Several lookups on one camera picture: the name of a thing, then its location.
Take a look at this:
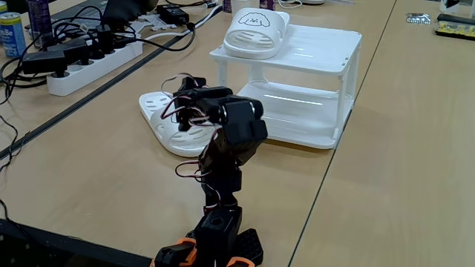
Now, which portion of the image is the white paper cup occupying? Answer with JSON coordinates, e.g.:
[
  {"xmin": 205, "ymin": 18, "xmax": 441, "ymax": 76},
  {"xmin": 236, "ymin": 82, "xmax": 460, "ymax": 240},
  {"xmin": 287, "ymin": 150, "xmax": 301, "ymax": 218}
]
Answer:
[{"xmin": 230, "ymin": 0, "xmax": 253, "ymax": 14}]

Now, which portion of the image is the clear plastic box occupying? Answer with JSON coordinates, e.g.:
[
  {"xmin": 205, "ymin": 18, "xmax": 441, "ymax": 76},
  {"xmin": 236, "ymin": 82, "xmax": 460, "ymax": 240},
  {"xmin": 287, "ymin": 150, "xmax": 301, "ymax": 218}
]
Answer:
[{"xmin": 439, "ymin": 0, "xmax": 475, "ymax": 16}]

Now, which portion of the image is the orange table clamp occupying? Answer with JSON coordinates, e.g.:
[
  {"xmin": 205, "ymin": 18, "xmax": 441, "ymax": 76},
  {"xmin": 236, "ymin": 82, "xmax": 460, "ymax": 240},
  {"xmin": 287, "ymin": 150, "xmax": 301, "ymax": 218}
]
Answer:
[
  {"xmin": 150, "ymin": 237, "xmax": 200, "ymax": 267},
  {"xmin": 226, "ymin": 256, "xmax": 257, "ymax": 267}
]

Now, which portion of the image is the blue drink can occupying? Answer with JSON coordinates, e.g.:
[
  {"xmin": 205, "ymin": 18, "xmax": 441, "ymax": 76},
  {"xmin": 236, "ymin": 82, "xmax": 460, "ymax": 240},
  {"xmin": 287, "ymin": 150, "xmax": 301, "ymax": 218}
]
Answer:
[{"xmin": 0, "ymin": 11, "xmax": 27, "ymax": 59}]

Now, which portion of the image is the tall purple drink can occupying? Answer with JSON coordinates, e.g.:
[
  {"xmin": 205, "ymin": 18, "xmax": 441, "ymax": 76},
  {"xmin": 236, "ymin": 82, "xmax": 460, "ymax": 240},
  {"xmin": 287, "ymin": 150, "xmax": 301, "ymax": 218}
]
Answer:
[{"xmin": 26, "ymin": 0, "xmax": 55, "ymax": 49}]

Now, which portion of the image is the thin white cable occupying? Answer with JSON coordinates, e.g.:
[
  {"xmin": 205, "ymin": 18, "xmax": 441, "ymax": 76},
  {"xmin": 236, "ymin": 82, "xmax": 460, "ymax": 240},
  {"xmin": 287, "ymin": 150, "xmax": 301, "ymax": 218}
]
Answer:
[{"xmin": 277, "ymin": 0, "xmax": 304, "ymax": 10}]

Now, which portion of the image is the dark laptop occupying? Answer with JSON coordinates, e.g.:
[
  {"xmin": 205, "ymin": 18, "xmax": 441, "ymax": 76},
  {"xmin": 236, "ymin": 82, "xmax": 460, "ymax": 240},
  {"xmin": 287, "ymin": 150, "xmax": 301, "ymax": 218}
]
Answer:
[{"xmin": 51, "ymin": 0, "xmax": 160, "ymax": 33}]

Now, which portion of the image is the black power plug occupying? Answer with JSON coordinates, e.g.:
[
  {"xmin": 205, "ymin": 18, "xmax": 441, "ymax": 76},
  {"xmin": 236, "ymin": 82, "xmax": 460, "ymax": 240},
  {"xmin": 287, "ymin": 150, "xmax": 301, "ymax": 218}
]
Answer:
[{"xmin": 95, "ymin": 24, "xmax": 116, "ymax": 56}]

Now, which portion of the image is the white plastic shoe rack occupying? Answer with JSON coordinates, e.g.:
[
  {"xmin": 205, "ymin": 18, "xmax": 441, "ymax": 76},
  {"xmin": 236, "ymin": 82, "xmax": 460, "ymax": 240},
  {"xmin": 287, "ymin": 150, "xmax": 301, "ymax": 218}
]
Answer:
[{"xmin": 209, "ymin": 24, "xmax": 363, "ymax": 150}]

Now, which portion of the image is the black plug adapter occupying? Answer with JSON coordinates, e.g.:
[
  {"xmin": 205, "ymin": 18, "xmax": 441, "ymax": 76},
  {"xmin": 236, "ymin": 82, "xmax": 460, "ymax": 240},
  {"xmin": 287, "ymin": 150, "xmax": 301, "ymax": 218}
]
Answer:
[
  {"xmin": 47, "ymin": 36, "xmax": 93, "ymax": 67},
  {"xmin": 22, "ymin": 50, "xmax": 68, "ymax": 78}
]

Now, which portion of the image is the black and yellow box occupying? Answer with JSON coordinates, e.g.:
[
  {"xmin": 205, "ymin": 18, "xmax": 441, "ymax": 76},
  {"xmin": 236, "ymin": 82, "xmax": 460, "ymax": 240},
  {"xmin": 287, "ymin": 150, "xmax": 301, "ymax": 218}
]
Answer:
[{"xmin": 434, "ymin": 13, "xmax": 475, "ymax": 41}]

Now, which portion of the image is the white power strip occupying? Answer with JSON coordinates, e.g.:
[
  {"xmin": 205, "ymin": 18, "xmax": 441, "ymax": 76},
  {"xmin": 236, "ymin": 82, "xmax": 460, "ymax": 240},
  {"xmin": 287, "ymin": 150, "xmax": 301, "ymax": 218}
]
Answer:
[{"xmin": 46, "ymin": 39, "xmax": 144, "ymax": 97}]

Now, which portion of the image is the black cable with connector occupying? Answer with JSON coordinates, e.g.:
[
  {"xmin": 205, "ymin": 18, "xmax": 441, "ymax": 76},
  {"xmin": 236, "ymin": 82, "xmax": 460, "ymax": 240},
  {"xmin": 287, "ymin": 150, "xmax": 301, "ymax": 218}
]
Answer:
[{"xmin": 111, "ymin": 22, "xmax": 197, "ymax": 53}]

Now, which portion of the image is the silver foil packet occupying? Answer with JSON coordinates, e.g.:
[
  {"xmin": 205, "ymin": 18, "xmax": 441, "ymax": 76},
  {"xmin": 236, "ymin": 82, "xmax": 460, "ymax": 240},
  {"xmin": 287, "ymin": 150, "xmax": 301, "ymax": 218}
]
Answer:
[{"xmin": 405, "ymin": 12, "xmax": 432, "ymax": 25}]

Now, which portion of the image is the black power adapter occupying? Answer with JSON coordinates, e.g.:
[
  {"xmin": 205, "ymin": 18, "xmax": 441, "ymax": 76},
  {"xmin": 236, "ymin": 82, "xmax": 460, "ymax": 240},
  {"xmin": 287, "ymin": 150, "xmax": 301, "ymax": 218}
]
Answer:
[{"xmin": 155, "ymin": 3, "xmax": 190, "ymax": 26}]

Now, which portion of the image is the white printed bracket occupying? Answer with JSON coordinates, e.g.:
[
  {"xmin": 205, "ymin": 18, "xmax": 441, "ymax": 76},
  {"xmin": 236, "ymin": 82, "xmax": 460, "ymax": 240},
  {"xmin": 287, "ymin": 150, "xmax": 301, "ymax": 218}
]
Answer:
[{"xmin": 128, "ymin": 13, "xmax": 178, "ymax": 38}]

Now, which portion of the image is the white dog-print slipper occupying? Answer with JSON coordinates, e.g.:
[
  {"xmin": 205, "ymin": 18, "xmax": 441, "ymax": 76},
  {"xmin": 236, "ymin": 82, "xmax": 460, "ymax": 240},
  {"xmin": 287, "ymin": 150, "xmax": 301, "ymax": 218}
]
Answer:
[
  {"xmin": 222, "ymin": 7, "xmax": 291, "ymax": 60},
  {"xmin": 139, "ymin": 91, "xmax": 220, "ymax": 159}
]

